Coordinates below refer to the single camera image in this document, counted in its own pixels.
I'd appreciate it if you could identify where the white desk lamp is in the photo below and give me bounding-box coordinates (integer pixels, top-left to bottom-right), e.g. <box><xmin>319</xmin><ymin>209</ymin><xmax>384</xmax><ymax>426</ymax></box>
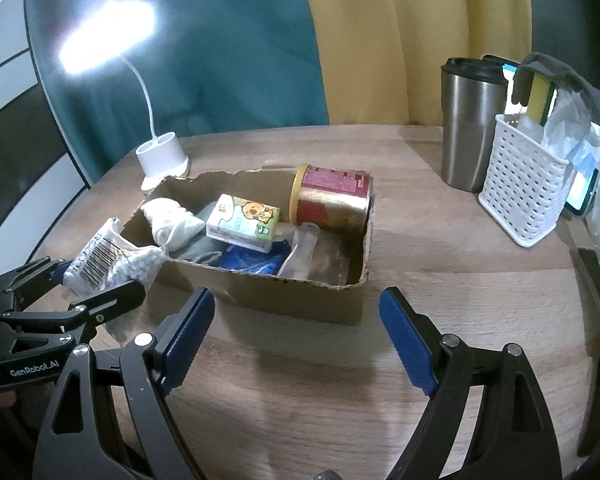
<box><xmin>59</xmin><ymin>0</ymin><xmax>191</xmax><ymax>192</ymax></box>

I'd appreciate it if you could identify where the white cloth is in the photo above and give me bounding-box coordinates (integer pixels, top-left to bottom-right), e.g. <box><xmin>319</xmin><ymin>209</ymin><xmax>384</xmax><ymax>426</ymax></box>
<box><xmin>141</xmin><ymin>197</ymin><xmax>206</xmax><ymax>251</ymax></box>

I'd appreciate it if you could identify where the blue tissue packet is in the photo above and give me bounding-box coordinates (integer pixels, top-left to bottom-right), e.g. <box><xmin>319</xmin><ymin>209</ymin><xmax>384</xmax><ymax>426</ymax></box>
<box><xmin>219</xmin><ymin>240</ymin><xmax>291</xmax><ymax>277</ymax></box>

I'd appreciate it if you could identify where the clear plastic bag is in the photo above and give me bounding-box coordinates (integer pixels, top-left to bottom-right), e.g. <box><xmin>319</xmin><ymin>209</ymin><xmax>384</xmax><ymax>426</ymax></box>
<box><xmin>545</xmin><ymin>90</ymin><xmax>600</xmax><ymax>167</ymax></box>

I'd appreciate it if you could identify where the cartoon print tissue pack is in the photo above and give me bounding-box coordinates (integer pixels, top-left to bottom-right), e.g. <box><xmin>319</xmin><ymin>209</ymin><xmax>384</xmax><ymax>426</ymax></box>
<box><xmin>206</xmin><ymin>193</ymin><xmax>282</xmax><ymax>255</ymax></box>

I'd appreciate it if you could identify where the white barcode packet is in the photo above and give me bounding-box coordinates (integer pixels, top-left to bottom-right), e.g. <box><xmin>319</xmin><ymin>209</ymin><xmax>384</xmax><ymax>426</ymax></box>
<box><xmin>62</xmin><ymin>217</ymin><xmax>168</xmax><ymax>293</ymax></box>

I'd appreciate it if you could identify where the white perforated basket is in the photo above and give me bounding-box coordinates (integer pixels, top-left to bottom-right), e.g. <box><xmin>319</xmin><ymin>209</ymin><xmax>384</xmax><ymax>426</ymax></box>
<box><xmin>478</xmin><ymin>113</ymin><xmax>571</xmax><ymax>247</ymax></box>

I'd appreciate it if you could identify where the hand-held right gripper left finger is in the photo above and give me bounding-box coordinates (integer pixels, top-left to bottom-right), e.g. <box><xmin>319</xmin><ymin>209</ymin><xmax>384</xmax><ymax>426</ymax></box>
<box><xmin>32</xmin><ymin>286</ymin><xmax>217</xmax><ymax>480</ymax></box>

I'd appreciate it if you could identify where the dark grey curtain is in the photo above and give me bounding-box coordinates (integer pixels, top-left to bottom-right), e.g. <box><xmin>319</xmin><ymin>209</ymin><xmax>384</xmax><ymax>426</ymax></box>
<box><xmin>527</xmin><ymin>0</ymin><xmax>600</xmax><ymax>86</ymax></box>

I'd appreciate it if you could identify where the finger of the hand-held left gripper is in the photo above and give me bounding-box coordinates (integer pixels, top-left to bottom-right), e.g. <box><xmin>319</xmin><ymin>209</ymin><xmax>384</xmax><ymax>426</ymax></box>
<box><xmin>60</xmin><ymin>279</ymin><xmax>147</xmax><ymax>346</ymax></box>
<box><xmin>0</xmin><ymin>256</ymin><xmax>76</xmax><ymax>312</ymax></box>

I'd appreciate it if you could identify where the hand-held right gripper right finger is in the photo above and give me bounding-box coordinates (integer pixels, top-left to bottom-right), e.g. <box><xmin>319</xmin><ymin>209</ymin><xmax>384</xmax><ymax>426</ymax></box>
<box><xmin>378</xmin><ymin>286</ymin><xmax>564</xmax><ymax>480</ymax></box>

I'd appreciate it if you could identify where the red and gold can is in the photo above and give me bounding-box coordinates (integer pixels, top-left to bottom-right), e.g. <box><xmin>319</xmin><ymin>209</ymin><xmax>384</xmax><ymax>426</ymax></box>
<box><xmin>288</xmin><ymin>164</ymin><xmax>373</xmax><ymax>236</ymax></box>

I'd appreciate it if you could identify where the yellow curtain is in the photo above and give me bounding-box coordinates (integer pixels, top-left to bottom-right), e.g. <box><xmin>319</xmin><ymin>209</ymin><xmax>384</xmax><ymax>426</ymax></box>
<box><xmin>295</xmin><ymin>0</ymin><xmax>533</xmax><ymax>128</ymax></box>

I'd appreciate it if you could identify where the teal curtain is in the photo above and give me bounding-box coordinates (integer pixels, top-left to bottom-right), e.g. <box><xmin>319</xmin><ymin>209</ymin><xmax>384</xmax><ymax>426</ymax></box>
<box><xmin>25</xmin><ymin>0</ymin><xmax>331</xmax><ymax>186</ymax></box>

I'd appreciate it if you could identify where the steel tumbler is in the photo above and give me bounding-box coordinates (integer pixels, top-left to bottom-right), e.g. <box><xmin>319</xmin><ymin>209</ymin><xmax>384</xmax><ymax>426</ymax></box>
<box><xmin>440</xmin><ymin>56</ymin><xmax>510</xmax><ymax>193</ymax></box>

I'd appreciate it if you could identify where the clear snack bag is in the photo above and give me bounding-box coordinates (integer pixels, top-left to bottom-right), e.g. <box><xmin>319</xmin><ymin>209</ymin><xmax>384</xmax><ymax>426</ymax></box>
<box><xmin>277</xmin><ymin>222</ymin><xmax>366</xmax><ymax>286</ymax></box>

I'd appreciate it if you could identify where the yellow sponge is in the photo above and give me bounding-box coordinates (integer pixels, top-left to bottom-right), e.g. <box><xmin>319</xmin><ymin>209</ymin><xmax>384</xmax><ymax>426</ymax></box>
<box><xmin>525</xmin><ymin>72</ymin><xmax>557</xmax><ymax>127</ymax></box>

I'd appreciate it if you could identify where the cardboard box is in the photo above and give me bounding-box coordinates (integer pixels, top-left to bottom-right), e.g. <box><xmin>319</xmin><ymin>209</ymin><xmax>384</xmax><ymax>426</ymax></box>
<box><xmin>107</xmin><ymin>165</ymin><xmax>376</xmax><ymax>327</ymax></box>

